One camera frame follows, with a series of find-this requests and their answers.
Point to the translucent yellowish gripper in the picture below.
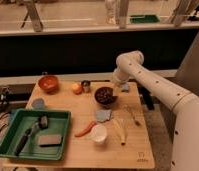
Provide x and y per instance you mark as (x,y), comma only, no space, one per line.
(116,90)

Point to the dark grape bunch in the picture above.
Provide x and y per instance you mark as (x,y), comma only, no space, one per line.
(104,95)

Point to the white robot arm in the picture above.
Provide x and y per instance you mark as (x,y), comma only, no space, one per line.
(182,102)

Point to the blue cloth near bowl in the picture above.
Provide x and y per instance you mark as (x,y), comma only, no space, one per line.
(125,87)

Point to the dark purple bowl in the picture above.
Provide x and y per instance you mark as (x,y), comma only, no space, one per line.
(105,104)

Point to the blue cloth centre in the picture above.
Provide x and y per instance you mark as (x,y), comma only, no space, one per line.
(103,115)

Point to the small metal cup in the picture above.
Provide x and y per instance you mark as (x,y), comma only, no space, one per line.
(86,86)

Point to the orange fruit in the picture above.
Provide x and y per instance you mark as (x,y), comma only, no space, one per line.
(77,88)

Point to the white paper cup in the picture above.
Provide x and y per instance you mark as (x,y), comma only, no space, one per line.
(98,134)

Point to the orange carrot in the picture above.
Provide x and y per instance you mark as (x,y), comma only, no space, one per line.
(86,130)

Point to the orange bowl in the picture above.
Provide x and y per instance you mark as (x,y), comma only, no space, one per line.
(48,83)

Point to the green box in background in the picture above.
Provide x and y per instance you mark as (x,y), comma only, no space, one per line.
(144,19)

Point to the brown sponge block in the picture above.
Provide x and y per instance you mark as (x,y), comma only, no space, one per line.
(49,140)

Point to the green plastic tray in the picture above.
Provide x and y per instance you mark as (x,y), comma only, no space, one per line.
(58,123)

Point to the black handled brush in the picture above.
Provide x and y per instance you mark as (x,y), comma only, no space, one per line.
(29,132)

